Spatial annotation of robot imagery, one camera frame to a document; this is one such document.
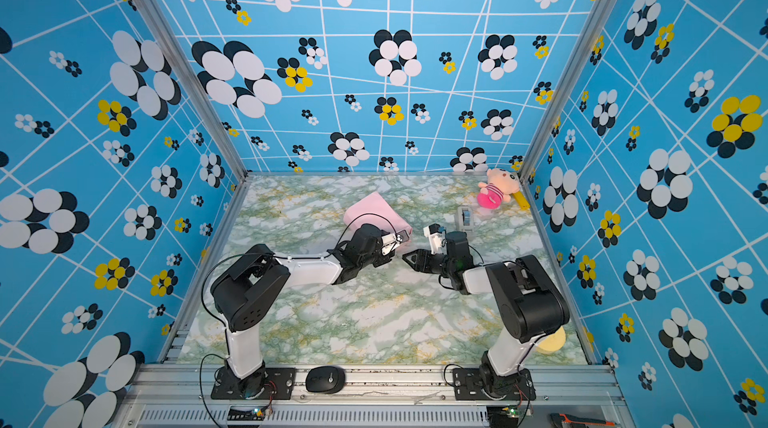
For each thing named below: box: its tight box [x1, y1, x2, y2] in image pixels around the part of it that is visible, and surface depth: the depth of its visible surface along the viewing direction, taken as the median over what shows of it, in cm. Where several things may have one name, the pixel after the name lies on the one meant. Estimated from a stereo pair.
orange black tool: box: [550, 413, 616, 428], surface depth 70 cm
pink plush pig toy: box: [477, 168, 520, 210], surface depth 110 cm
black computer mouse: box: [305, 366, 346, 394], surface depth 74 cm
